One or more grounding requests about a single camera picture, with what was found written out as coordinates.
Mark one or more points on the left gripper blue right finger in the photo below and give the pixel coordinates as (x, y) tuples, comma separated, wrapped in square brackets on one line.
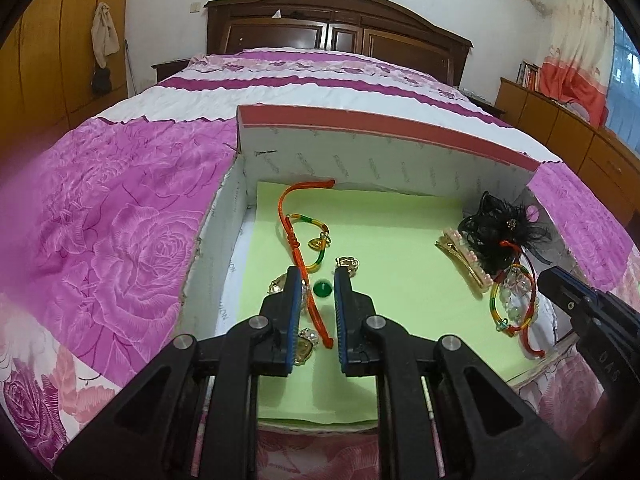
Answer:
[(443, 413)]

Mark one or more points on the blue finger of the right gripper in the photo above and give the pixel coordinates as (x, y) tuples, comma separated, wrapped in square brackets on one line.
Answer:
[(575, 294)]

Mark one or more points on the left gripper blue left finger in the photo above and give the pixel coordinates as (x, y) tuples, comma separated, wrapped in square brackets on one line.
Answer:
[(191, 413)]

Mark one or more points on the black feather hair clip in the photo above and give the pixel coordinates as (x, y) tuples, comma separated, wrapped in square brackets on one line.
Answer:
[(499, 231)]

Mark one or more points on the pink pig hair clip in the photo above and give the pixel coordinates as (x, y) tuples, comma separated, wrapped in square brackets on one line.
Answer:
[(452, 243)]

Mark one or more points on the green bead earring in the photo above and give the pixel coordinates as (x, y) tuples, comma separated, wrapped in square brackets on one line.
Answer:
[(322, 289)]

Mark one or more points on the green foam sheet in box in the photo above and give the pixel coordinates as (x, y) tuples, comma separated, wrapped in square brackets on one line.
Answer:
[(409, 279)]

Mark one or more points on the wooden sideboard cabinet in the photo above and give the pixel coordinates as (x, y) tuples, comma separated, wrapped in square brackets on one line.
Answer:
[(604, 163)]

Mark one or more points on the pink cardboard box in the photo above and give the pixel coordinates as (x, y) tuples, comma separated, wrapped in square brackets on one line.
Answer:
[(386, 187)]

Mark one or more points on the window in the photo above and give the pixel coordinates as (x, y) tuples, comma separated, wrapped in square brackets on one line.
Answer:
[(623, 90)]

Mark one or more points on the pink floral bedspread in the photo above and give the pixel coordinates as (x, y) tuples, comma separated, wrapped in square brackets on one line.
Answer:
[(99, 232)]

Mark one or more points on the floral red curtain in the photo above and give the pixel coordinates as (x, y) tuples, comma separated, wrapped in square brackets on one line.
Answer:
[(577, 66)]

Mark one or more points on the black hanging bag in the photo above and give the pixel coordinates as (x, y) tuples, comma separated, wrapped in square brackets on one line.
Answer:
[(101, 83)]

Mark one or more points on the dark bedside table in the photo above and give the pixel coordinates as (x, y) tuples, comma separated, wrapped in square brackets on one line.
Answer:
[(167, 69)]

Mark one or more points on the dark wooden headboard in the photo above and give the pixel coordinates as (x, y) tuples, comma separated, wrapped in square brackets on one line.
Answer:
[(375, 28)]

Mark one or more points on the wooden wardrobe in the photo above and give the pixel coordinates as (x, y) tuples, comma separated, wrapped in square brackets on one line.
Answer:
[(47, 66)]

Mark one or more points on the hanging beige cloth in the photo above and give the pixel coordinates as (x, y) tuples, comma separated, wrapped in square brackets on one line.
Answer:
[(104, 38)]

